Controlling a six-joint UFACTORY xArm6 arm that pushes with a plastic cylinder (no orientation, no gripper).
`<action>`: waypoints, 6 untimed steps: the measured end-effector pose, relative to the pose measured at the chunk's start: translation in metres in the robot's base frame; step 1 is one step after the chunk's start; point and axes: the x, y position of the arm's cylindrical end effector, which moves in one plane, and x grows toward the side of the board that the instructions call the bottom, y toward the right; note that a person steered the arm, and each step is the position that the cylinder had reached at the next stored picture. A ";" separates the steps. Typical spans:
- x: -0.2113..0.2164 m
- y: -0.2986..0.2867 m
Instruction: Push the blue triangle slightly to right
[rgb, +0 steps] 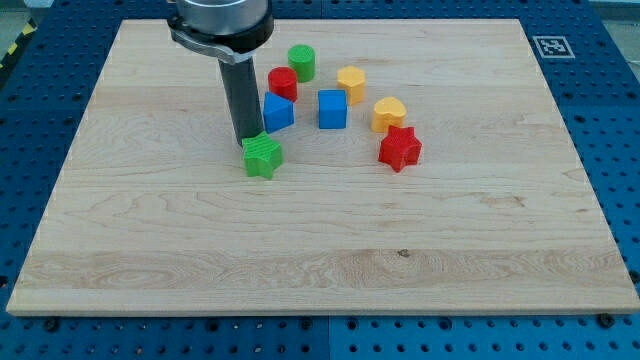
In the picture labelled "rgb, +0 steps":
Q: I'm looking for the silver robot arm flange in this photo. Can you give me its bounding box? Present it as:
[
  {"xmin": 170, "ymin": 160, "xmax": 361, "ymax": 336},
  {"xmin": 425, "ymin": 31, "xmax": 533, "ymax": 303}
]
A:
[{"xmin": 167, "ymin": 0, "xmax": 274, "ymax": 65}]

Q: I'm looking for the blue cube block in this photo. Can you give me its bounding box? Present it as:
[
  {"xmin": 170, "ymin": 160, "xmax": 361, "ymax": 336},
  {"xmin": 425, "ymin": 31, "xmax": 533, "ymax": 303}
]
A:
[{"xmin": 318, "ymin": 89, "xmax": 348, "ymax": 129}]

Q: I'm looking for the white fiducial marker tag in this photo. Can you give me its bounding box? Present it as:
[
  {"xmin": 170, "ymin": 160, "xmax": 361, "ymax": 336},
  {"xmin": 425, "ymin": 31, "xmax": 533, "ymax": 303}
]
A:
[{"xmin": 533, "ymin": 35, "xmax": 575, "ymax": 59}]

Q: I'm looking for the red star block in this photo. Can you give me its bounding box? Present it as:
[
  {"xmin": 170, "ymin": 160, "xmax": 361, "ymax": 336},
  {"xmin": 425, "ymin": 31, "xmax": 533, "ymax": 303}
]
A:
[{"xmin": 378, "ymin": 125, "xmax": 422, "ymax": 173}]

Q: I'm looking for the yellow heart block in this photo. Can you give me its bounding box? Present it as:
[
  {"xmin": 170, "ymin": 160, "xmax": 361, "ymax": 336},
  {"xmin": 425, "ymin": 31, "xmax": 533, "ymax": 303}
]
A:
[{"xmin": 371, "ymin": 97, "xmax": 407, "ymax": 133}]

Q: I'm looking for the yellow hexagon block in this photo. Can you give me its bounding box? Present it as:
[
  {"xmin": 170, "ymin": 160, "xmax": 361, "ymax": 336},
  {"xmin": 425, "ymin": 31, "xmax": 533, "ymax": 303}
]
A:
[{"xmin": 337, "ymin": 66, "xmax": 366, "ymax": 106}]

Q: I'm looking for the yellow black hazard tape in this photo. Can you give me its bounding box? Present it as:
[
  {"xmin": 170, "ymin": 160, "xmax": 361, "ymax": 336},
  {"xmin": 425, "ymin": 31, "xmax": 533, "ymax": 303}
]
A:
[{"xmin": 1, "ymin": 18, "xmax": 38, "ymax": 71}]

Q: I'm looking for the green cylinder block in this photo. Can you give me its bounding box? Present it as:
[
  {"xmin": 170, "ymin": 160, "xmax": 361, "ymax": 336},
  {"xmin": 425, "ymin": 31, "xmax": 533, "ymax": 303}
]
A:
[{"xmin": 287, "ymin": 44, "xmax": 316, "ymax": 83}]

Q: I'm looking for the blue triangle block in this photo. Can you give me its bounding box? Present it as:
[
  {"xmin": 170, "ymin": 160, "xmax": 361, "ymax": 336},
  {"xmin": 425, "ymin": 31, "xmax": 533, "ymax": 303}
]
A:
[{"xmin": 263, "ymin": 92, "xmax": 295, "ymax": 133}]

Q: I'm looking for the red cylinder block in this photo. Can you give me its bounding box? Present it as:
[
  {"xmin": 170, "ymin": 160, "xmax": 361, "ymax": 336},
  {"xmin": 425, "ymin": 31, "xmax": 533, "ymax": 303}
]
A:
[{"xmin": 267, "ymin": 66, "xmax": 298, "ymax": 102}]

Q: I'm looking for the wooden board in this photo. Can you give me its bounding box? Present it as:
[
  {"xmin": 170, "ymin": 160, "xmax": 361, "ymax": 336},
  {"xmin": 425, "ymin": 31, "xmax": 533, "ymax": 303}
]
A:
[{"xmin": 7, "ymin": 19, "xmax": 639, "ymax": 317}]

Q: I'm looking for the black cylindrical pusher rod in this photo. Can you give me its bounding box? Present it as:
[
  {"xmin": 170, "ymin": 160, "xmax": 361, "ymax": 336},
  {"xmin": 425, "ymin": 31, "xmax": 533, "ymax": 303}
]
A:
[{"xmin": 218, "ymin": 58, "xmax": 264, "ymax": 146}]

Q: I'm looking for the green star block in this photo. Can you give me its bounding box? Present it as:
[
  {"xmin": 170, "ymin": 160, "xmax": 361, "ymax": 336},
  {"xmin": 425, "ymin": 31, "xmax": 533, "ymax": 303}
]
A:
[{"xmin": 242, "ymin": 131, "xmax": 283, "ymax": 179}]

